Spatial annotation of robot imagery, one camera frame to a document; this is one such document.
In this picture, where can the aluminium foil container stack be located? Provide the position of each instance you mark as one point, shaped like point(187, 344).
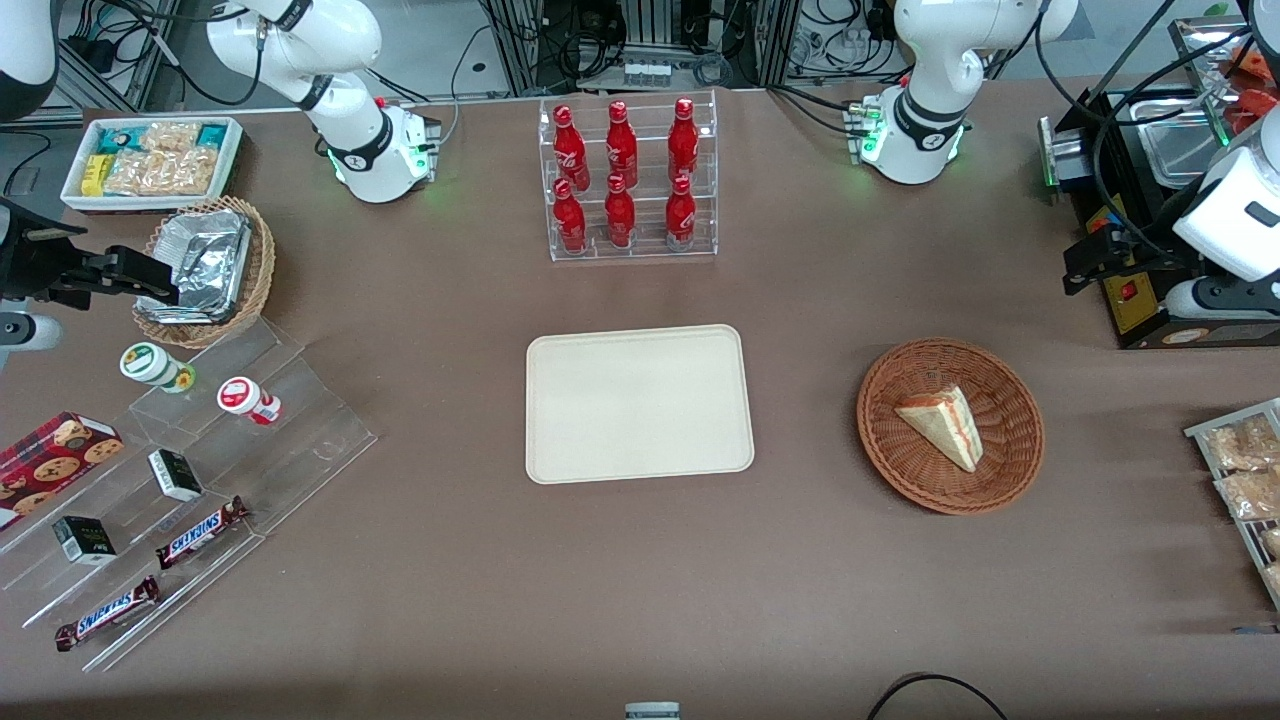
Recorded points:
point(205, 262)

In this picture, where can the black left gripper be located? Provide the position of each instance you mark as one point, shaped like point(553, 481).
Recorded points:
point(1139, 254)

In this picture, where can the clear acrylic stepped stand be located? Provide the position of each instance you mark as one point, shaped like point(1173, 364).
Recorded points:
point(300, 440)

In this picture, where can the yellow snack packet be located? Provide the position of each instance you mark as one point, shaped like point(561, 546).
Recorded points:
point(95, 174)

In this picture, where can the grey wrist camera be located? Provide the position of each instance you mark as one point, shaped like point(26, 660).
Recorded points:
point(28, 332)
point(1225, 298)

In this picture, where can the teal snack packet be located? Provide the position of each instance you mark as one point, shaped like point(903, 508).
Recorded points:
point(112, 136)
point(212, 133)

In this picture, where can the grey metal snack tray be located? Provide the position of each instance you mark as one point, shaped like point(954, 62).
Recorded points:
point(1205, 432)

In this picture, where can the grey control box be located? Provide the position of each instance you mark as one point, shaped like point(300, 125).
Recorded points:
point(1065, 155)

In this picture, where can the red yogurt cup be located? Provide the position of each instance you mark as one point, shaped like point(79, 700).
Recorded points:
point(238, 395)

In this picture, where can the clear cracker bag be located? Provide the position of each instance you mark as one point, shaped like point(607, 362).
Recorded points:
point(170, 137)
point(160, 173)

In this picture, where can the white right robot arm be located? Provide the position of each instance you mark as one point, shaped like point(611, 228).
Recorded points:
point(370, 150)

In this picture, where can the stainless steel pan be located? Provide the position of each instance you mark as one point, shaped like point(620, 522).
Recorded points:
point(1185, 150)

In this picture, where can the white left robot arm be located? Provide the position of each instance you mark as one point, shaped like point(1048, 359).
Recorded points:
point(920, 120)

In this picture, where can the clear bag of crackers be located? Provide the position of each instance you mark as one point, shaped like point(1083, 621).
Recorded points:
point(1273, 542)
point(1275, 581)
point(1252, 493)
point(1242, 445)

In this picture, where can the black countertop appliance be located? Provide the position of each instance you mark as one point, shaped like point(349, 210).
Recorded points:
point(1135, 310)

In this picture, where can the small black carton box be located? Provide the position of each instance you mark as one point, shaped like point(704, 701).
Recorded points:
point(85, 540)
point(175, 477)

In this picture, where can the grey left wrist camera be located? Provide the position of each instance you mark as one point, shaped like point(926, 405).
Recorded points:
point(1225, 298)

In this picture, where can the red cola bottle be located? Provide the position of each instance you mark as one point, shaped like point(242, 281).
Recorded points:
point(621, 145)
point(569, 150)
point(683, 140)
point(619, 215)
point(680, 215)

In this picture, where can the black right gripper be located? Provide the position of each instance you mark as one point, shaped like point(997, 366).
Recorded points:
point(28, 262)

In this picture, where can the green sunflower yogurt cup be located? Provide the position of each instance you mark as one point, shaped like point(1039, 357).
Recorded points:
point(145, 362)

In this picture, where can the red cola cans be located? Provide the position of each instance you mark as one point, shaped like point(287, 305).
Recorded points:
point(569, 220)

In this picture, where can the triangular sandwich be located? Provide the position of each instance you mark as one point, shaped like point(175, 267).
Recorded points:
point(945, 425)

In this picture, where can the red plaid cookie box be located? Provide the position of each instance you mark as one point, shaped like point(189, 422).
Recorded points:
point(50, 465)

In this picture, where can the aluminium profile frame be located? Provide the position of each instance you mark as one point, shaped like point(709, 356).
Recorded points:
point(640, 35)

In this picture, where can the grey metal bracket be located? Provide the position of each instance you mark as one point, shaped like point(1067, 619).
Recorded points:
point(652, 712)

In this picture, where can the Snickers chocolate bar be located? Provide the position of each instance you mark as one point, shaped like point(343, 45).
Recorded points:
point(200, 532)
point(105, 613)

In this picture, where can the beige plastic tray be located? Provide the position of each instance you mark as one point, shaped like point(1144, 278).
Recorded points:
point(640, 405)

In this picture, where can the light tan wicker basket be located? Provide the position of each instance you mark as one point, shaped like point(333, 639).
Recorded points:
point(263, 270)

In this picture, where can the clear acrylic bottle rack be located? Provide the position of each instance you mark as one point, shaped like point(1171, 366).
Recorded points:
point(709, 185)

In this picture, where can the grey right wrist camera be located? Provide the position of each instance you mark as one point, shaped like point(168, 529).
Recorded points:
point(28, 332)

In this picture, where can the brown round wicker basket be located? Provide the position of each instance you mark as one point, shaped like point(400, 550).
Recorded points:
point(900, 455)

